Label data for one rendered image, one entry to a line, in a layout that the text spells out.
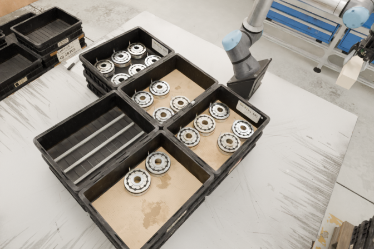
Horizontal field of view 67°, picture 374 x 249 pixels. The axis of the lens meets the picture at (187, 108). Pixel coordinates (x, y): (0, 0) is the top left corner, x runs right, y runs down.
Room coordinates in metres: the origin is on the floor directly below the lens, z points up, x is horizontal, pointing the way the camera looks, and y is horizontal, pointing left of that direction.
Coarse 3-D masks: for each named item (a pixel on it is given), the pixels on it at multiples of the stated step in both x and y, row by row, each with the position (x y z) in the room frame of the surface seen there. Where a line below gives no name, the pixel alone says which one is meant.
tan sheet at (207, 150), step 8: (232, 112) 0.90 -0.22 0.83; (232, 120) 0.85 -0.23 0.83; (216, 128) 0.78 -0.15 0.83; (224, 128) 0.79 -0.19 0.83; (256, 128) 0.82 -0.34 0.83; (176, 136) 0.71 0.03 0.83; (200, 136) 0.73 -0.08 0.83; (208, 136) 0.73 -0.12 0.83; (216, 136) 0.74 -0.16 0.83; (200, 144) 0.68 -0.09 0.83; (208, 144) 0.69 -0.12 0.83; (240, 144) 0.72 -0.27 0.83; (200, 152) 0.64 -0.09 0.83; (208, 152) 0.65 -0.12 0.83; (216, 152) 0.66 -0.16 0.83; (208, 160) 0.61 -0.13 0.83; (216, 160) 0.62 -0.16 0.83; (224, 160) 0.62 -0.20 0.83; (216, 168) 0.58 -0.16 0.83
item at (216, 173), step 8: (216, 88) 0.94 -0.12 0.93; (224, 88) 0.96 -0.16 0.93; (248, 104) 0.88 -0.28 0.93; (184, 112) 0.77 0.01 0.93; (176, 120) 0.72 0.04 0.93; (184, 144) 0.61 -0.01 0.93; (248, 144) 0.67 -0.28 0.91; (192, 152) 0.58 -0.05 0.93; (200, 160) 0.55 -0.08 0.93; (232, 160) 0.58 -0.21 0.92; (208, 168) 0.52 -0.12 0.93; (224, 168) 0.54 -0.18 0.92; (216, 176) 0.50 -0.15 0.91
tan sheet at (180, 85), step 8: (176, 72) 1.11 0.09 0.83; (160, 80) 1.04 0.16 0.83; (168, 80) 1.05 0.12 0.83; (176, 80) 1.06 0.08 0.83; (184, 80) 1.07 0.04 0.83; (176, 88) 1.00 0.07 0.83; (184, 88) 1.00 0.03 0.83; (192, 88) 1.01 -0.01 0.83; (200, 88) 1.02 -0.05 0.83; (168, 96) 0.93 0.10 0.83; (184, 96) 0.95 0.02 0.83; (192, 96) 0.96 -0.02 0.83; (160, 104) 0.87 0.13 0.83; (168, 104) 0.88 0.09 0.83; (152, 112) 0.82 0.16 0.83
